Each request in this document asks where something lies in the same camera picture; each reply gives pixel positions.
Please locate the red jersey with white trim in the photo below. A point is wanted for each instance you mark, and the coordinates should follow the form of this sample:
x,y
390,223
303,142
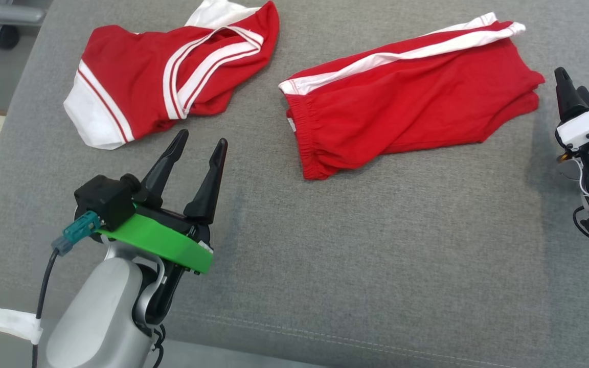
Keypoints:
x,y
136,87

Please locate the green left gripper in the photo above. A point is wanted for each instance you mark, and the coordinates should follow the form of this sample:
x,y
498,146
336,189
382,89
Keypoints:
x,y
166,245

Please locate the grey fabric sofa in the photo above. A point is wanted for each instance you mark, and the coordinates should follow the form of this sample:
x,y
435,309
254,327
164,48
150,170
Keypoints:
x,y
325,255

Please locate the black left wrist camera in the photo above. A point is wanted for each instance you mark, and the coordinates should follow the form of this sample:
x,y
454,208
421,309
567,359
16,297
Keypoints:
x,y
105,199

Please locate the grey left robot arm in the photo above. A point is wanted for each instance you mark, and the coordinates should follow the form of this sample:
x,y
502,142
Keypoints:
x,y
100,317

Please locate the red shorts with white stripe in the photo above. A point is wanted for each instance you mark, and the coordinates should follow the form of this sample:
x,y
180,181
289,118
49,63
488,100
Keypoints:
x,y
402,107

